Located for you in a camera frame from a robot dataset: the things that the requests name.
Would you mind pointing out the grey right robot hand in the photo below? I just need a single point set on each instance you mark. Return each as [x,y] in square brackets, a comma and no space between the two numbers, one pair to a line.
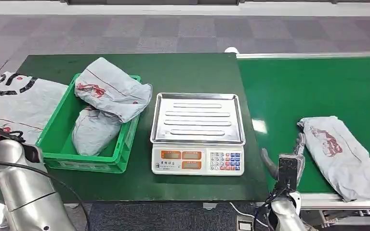
[287,170]

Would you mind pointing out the grey parcel bag red print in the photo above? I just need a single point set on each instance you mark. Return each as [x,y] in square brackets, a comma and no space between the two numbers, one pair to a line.
[92,134]
[344,165]
[114,89]

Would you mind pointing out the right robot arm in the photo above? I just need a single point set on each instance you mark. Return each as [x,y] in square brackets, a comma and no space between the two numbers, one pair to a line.
[287,216]

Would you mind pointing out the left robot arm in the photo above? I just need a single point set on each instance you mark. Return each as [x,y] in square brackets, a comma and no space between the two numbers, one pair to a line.
[25,191]

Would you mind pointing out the floor socket box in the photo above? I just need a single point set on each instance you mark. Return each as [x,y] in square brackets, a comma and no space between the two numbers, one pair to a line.
[244,224]

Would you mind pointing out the green conveyor belt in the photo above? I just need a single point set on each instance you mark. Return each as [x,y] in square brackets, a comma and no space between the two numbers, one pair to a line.
[300,89]

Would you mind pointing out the steel scale tray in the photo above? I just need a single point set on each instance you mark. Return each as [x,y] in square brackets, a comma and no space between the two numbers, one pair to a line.
[197,118]

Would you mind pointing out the white electronic scale body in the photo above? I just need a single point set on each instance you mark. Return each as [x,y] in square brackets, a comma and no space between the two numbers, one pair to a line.
[172,165]

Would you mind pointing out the white roller end cap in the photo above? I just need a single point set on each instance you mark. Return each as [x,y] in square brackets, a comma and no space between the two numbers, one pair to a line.
[232,50]

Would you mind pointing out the dark floor mat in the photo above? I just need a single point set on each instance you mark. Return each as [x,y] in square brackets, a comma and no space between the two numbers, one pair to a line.
[159,218]

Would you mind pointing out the green plastic crate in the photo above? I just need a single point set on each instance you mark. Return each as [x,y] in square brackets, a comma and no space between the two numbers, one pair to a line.
[60,140]

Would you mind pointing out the grey parcel bag black print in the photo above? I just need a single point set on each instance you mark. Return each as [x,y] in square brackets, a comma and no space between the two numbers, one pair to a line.
[15,105]

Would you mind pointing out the white conveyor frame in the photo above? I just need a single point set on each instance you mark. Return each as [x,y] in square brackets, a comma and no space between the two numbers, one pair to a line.
[319,201]

